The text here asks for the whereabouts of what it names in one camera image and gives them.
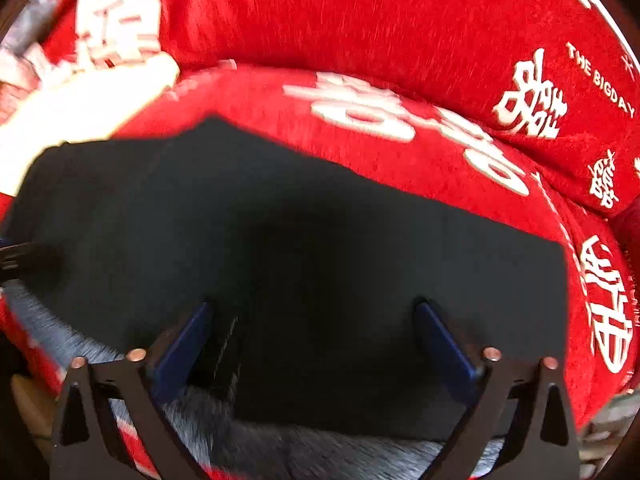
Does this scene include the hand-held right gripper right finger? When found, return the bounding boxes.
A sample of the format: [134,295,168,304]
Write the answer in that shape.
[414,299,582,480]

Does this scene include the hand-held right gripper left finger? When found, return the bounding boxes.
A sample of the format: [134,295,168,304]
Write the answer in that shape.
[49,301,213,480]

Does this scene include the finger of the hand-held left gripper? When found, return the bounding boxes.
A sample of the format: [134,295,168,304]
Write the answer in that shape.
[0,241,57,282]

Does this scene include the black pants with patterned lining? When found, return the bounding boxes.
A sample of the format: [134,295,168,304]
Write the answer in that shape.
[0,116,568,480]

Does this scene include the white cloth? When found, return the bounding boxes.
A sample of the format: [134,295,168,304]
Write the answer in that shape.
[0,52,182,196]

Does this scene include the grey cloth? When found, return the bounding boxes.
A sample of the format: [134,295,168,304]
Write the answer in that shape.
[2,0,58,58]

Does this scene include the red printed sofa cover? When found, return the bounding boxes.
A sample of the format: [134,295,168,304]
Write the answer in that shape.
[0,0,640,480]

